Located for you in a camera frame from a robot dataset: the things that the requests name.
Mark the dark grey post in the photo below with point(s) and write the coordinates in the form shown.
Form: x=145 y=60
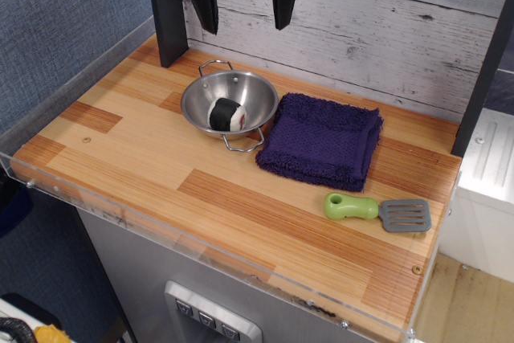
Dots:
x=170 y=28
x=484 y=80

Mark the silver dispenser button panel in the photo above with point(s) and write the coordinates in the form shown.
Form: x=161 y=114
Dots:
x=198 y=319

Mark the steel bowl pan with handles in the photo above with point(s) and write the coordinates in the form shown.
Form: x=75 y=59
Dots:
x=218 y=79

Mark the white side cabinet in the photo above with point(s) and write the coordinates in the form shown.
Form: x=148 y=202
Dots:
x=478 y=230

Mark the dark grey left post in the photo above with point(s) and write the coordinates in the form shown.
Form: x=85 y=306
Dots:
x=170 y=28

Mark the dark grey right post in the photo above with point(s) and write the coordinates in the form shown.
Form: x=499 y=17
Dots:
x=484 y=80

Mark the black white sushi roll toy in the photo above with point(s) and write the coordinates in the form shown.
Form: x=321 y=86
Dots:
x=226 y=115

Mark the green handled grey spatula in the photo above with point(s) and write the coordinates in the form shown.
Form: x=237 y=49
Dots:
x=397 y=216

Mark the purple folded towel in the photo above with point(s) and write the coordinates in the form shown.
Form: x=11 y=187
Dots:
x=321 y=142

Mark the silver toy fridge cabinet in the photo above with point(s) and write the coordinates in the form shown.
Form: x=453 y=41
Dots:
x=140 y=254

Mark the clear acrylic table guard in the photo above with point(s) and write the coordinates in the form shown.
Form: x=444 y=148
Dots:
x=112 y=138

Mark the yellow black object bottom left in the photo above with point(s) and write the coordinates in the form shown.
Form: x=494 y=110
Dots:
x=20 y=331

